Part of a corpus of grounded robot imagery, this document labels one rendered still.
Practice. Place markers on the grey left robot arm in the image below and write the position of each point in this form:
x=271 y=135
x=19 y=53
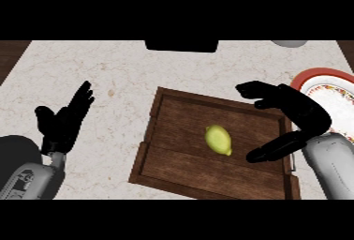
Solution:
x=32 y=178

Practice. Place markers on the grey round object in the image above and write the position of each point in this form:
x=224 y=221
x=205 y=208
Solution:
x=289 y=43

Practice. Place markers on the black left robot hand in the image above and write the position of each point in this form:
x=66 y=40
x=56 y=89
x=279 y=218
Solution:
x=63 y=123

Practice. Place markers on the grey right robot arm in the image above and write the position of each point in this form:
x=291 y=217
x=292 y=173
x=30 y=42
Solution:
x=332 y=165

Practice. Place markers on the brown wooden tray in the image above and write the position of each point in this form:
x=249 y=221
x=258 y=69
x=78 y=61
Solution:
x=215 y=146

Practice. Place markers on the yellow lemon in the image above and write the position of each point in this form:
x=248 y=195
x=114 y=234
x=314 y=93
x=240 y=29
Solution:
x=217 y=140

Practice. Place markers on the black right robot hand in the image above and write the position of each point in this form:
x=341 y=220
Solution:
x=299 y=111

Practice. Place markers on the red-rimmed patterned white plate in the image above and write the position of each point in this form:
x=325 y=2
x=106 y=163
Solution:
x=333 y=97

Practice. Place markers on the black appliance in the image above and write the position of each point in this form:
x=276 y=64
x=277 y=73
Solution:
x=181 y=45

